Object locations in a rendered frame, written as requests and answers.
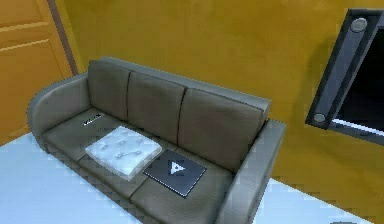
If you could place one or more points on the black television set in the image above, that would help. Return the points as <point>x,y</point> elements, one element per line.
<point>353,76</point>

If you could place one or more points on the black remote control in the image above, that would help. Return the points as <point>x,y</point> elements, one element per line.
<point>92,119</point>

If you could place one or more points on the grey sofa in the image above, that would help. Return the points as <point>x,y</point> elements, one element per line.
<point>213,130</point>

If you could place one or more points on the white square cushion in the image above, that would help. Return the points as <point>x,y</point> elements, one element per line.
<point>123,151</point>

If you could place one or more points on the black closed laptop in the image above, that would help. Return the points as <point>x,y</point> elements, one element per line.
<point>175,171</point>

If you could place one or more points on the orange room door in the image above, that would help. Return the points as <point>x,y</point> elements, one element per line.
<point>26,66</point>

